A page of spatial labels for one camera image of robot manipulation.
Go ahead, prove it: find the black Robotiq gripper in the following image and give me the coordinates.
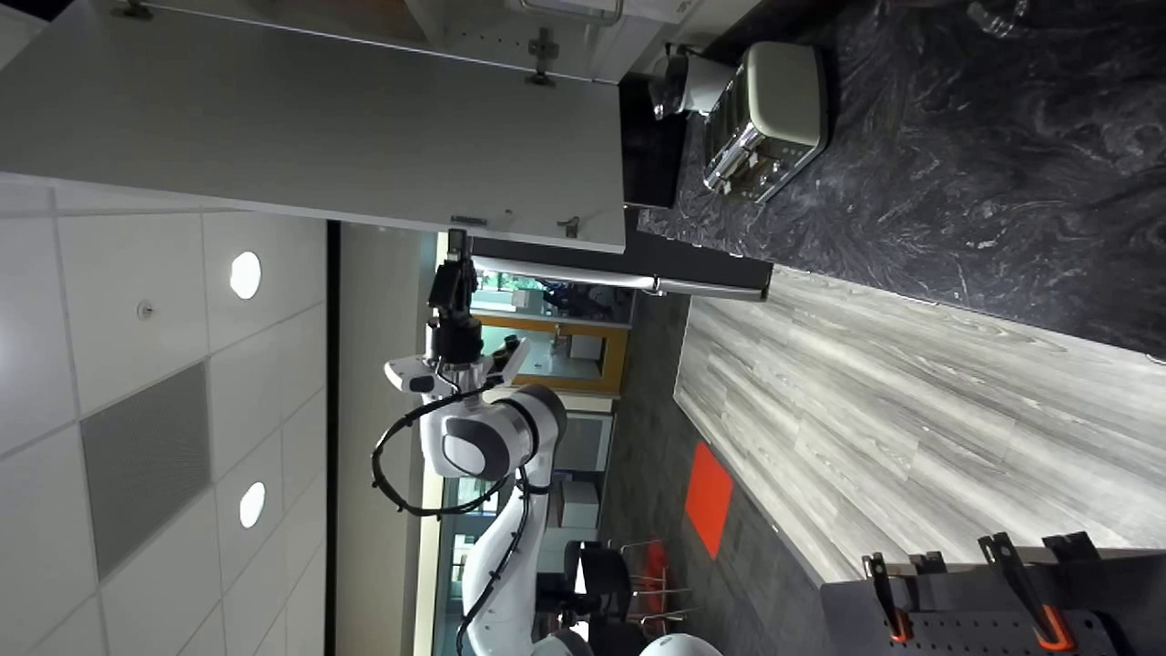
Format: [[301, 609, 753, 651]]
[[426, 228, 488, 370]]

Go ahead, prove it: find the round ceiling light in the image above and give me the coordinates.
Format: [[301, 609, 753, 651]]
[[226, 248, 267, 308], [237, 477, 271, 534]]

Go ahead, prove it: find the black office chair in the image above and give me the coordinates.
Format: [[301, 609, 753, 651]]
[[560, 535, 638, 630]]

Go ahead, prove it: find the red chair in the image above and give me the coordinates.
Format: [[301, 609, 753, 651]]
[[635, 535, 673, 614]]

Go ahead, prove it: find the white round object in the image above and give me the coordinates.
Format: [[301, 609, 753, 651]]
[[635, 626, 730, 656]]

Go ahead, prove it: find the black orange clamp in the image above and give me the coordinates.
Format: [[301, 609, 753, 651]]
[[973, 529, 1077, 656], [859, 551, 919, 651]]

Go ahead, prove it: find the black pegboard panel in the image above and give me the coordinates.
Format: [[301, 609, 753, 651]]
[[823, 542, 1166, 656]]

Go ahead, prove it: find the steel cabinet door handle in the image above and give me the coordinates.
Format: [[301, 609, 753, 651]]
[[447, 212, 587, 245]]

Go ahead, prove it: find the wooden door frame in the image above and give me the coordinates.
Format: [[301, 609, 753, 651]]
[[470, 308, 638, 401]]

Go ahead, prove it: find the grey metal rail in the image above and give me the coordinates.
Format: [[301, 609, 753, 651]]
[[470, 254, 775, 308]]

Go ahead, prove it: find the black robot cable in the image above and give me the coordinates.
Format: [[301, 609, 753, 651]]
[[367, 383, 538, 643]]

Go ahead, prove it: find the white wall cabinet carcass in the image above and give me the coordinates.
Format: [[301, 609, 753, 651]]
[[143, 0, 734, 93]]

